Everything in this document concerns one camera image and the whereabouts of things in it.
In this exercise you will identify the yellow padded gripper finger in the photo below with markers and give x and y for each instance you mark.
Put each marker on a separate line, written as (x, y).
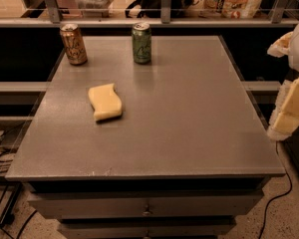
(284, 119)
(281, 47)

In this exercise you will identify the green soda can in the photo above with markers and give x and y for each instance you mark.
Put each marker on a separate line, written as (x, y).
(141, 39)

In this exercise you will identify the gold soda can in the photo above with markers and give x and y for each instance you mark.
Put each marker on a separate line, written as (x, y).
(74, 44)

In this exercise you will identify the grey drawer cabinet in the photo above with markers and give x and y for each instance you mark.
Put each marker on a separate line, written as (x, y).
(189, 144)

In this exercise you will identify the round drawer knob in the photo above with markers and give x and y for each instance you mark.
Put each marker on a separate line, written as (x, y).
(147, 212)

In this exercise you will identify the yellow sponge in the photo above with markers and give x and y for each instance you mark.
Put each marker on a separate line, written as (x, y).
(105, 101)

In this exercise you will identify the clear plastic container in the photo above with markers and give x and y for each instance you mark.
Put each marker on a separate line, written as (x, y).
(94, 8)

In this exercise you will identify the metal window rail frame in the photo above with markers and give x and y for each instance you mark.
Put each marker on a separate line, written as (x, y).
(167, 13)

